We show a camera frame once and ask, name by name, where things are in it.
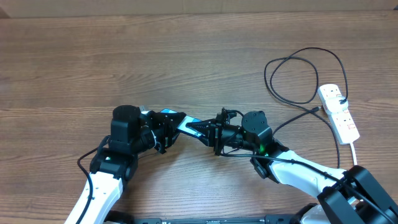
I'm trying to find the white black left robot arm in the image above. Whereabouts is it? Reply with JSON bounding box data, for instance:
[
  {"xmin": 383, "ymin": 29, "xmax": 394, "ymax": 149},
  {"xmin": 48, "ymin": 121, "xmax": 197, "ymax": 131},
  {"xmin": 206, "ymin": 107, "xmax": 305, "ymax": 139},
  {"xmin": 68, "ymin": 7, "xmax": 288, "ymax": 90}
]
[{"xmin": 66, "ymin": 105, "xmax": 186, "ymax": 223}]

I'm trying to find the black charger cable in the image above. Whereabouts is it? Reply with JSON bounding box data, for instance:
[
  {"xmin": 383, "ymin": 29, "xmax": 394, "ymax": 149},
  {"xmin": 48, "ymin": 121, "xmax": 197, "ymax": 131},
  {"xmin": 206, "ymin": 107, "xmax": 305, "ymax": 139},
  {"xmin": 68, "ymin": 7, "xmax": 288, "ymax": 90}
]
[{"xmin": 264, "ymin": 47, "xmax": 349, "ymax": 170}]

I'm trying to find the blue Galaxy smartphone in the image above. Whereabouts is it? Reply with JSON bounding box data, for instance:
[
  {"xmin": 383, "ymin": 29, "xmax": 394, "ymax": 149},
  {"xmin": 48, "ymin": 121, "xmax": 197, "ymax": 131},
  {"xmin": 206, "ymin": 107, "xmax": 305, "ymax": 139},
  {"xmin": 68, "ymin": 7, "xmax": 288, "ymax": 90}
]
[{"xmin": 159, "ymin": 108, "xmax": 206, "ymax": 139}]

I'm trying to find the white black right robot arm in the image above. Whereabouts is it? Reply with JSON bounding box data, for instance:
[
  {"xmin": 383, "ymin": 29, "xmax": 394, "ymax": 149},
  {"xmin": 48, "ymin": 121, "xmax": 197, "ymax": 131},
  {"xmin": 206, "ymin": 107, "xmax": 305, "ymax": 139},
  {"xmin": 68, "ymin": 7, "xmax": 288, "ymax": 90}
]
[{"xmin": 184, "ymin": 110, "xmax": 397, "ymax": 223}]

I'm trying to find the white power strip cord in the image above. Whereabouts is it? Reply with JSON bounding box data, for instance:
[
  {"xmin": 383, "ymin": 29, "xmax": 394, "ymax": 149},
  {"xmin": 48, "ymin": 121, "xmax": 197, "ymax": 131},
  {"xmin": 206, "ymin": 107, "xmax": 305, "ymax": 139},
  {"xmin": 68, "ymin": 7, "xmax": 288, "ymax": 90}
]
[{"xmin": 349, "ymin": 142, "xmax": 358, "ymax": 166}]

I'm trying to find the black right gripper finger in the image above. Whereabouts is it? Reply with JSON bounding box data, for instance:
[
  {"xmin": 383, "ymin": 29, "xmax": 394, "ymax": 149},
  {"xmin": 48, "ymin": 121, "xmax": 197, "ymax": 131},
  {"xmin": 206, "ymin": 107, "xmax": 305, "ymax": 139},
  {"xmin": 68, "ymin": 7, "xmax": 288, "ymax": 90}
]
[
  {"xmin": 198, "ymin": 135, "xmax": 216, "ymax": 147},
  {"xmin": 186, "ymin": 119, "xmax": 217, "ymax": 133}
]

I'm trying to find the white charger plug adapter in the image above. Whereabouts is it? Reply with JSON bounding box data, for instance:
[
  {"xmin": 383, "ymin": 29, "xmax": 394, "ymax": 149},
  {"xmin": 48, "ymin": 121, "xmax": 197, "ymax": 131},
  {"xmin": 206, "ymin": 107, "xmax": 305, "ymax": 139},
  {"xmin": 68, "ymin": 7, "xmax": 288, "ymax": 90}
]
[{"xmin": 323, "ymin": 96, "xmax": 348, "ymax": 114}]

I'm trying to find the white power strip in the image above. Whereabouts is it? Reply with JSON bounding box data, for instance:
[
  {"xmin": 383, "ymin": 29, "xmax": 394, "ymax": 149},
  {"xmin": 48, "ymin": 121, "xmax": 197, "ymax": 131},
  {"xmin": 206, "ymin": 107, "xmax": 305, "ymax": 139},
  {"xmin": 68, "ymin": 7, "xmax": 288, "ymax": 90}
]
[{"xmin": 317, "ymin": 84, "xmax": 360, "ymax": 144}]

